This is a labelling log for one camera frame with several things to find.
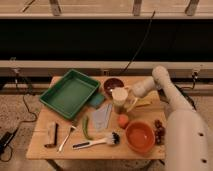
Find small orange fruit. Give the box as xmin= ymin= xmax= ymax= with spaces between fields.
xmin=117 ymin=114 xmax=129 ymax=129

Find black power adapter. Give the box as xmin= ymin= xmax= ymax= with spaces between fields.
xmin=0 ymin=132 xmax=13 ymax=148

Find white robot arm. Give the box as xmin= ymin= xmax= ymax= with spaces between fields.
xmin=127 ymin=66 xmax=211 ymax=171

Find black hanging cable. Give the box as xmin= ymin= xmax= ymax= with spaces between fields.
xmin=119 ymin=10 xmax=157 ymax=76

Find brown handled scraper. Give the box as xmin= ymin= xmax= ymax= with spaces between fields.
xmin=44 ymin=122 xmax=58 ymax=148

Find dark red bowl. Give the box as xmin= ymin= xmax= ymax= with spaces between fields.
xmin=103 ymin=78 xmax=124 ymax=97

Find metal cup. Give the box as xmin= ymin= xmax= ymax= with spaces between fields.
xmin=113 ymin=104 xmax=127 ymax=114

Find green chili pepper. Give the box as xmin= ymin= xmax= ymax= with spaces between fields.
xmin=82 ymin=116 xmax=93 ymax=140

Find green plastic tray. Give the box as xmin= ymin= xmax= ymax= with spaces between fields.
xmin=40 ymin=69 xmax=100 ymax=120

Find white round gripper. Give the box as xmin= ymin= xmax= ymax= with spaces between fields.
xmin=112 ymin=87 xmax=137 ymax=112

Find white dish brush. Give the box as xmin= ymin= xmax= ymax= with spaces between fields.
xmin=72 ymin=132 xmax=120 ymax=149

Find dark red grapes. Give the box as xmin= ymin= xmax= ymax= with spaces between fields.
xmin=154 ymin=120 xmax=165 ymax=145

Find black cable on left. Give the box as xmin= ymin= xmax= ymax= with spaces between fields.
xmin=0 ymin=71 xmax=39 ymax=163

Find orange bowl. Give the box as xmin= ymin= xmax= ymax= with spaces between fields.
xmin=125 ymin=121 xmax=155 ymax=154

